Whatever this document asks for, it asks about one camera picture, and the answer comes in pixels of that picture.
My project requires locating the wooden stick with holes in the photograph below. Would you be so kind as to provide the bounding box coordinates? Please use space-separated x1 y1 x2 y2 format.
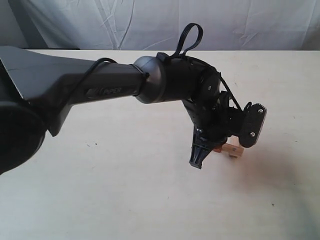
221 143 244 158

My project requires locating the white backdrop cloth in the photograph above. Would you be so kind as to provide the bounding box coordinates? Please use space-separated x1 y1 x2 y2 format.
0 0 320 51

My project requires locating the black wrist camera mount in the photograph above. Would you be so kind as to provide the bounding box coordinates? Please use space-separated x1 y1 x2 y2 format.
227 102 267 148

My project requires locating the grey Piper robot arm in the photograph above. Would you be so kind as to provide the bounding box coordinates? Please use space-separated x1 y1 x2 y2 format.
0 46 233 173

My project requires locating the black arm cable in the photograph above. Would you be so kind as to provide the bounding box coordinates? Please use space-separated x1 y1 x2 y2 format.
67 22 245 112

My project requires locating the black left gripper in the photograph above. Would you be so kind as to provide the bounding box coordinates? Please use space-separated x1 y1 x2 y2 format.
184 94 232 169

